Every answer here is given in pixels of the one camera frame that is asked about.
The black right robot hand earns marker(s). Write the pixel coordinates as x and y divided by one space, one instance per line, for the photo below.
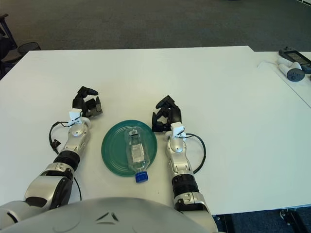
175 114

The black table leg with caster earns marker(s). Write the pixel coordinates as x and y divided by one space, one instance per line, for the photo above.
290 221

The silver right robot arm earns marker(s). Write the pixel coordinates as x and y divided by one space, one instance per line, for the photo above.
179 165

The green ceramic plate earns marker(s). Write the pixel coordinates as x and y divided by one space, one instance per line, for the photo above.
114 150

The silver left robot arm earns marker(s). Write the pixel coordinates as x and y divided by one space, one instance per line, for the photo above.
43 189

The black office chair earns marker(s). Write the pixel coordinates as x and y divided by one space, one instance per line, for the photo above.
6 46

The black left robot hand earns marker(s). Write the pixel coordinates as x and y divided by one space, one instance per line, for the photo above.
79 103

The clear bottle with blue cap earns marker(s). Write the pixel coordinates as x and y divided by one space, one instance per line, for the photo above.
136 150

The black handheld screen device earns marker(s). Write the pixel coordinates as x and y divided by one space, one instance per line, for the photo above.
295 57

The white and grey handheld controller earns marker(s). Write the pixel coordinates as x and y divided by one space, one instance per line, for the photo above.
295 74

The black mesh waste bin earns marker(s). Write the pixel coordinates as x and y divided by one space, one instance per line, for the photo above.
29 47

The grey robot torso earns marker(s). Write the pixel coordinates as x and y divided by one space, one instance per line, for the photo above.
109 216

